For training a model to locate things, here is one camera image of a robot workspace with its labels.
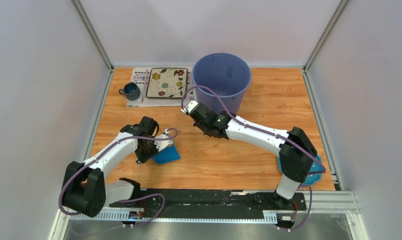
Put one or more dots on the dark blue ceramic mug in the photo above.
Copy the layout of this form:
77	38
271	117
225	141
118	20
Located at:
131	91

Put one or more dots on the silver table knife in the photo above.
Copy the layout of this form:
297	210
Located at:
143	93

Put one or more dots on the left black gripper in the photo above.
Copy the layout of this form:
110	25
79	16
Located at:
143	159

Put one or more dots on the silver fork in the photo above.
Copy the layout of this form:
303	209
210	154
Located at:
190	84

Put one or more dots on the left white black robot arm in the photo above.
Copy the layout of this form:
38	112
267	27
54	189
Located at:
84	190

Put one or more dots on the blue dotted plate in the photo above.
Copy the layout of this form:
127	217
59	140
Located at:
310	179

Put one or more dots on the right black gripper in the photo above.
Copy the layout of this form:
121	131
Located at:
195	124

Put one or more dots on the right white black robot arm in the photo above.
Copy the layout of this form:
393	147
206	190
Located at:
293	147

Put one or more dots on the square floral ceramic plate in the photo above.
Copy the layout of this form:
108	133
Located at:
169	83

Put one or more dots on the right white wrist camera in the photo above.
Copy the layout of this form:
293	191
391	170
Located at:
189	107

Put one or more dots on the blue plastic waste bin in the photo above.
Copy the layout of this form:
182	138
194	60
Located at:
225	74

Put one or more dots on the blue plastic dustpan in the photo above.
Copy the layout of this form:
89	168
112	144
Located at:
168	155

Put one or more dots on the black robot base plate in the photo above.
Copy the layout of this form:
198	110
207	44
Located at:
211	204

